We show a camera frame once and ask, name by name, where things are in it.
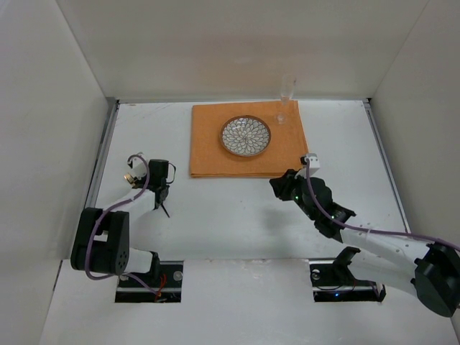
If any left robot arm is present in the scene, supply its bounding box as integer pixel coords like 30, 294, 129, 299
70, 154, 175, 280

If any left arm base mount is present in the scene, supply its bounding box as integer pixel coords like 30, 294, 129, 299
114, 261, 184, 304

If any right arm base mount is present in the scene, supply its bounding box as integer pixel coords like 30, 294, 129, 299
308, 247, 386, 303

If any black spoon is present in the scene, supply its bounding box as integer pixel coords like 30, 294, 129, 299
155, 185, 170, 218

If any gold fork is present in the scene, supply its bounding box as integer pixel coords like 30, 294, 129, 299
124, 173, 139, 188

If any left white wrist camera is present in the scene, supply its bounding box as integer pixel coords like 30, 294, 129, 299
126, 152, 147, 180

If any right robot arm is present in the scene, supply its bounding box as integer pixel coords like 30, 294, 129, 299
269, 169, 459, 318

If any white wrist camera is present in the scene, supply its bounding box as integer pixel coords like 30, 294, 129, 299
299, 153, 321, 178
126, 152, 147, 180

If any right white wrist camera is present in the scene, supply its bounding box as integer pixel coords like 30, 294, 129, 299
299, 153, 321, 178

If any clear wine glass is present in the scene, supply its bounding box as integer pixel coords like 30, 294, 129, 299
275, 74, 297, 125

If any patterned ceramic plate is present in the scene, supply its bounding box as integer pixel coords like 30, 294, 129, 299
219, 115, 272, 157

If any orange cloth placemat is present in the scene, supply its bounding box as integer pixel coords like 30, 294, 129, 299
190, 101, 308, 178

